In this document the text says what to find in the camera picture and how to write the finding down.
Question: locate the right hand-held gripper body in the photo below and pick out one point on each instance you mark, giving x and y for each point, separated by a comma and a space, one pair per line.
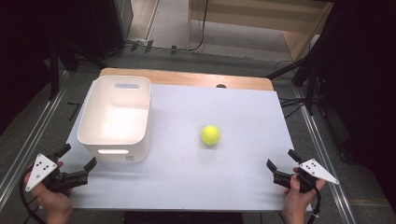
315, 171

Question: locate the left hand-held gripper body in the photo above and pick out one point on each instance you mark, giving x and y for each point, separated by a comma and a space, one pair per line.
40, 169

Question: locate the white plastic bin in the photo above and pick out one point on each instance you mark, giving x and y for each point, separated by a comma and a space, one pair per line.
116, 124

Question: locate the yellow tennis ball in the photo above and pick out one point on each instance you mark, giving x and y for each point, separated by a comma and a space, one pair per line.
210, 134

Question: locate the person's right hand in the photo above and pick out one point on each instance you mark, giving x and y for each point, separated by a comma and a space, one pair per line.
297, 199

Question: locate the person's left hand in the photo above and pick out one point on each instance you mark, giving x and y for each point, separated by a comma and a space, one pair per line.
54, 202

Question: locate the white table cover sheet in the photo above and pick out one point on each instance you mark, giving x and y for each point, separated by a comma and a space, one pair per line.
218, 180

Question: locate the black metal stand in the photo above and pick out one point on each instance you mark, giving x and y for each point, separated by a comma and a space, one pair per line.
55, 71

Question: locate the black tripod stand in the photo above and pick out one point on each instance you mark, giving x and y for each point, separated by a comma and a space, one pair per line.
308, 71

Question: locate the black box under table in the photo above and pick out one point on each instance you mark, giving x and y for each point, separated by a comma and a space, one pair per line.
183, 218

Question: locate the wooden table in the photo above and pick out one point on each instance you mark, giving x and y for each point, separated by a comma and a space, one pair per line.
186, 78

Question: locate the dark cabinet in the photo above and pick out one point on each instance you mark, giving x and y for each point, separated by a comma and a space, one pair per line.
109, 28

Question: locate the metal floor rail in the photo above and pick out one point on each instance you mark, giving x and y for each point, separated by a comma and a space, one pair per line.
323, 161
28, 146

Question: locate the light wooden frame furniture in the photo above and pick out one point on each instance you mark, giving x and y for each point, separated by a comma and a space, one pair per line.
258, 15

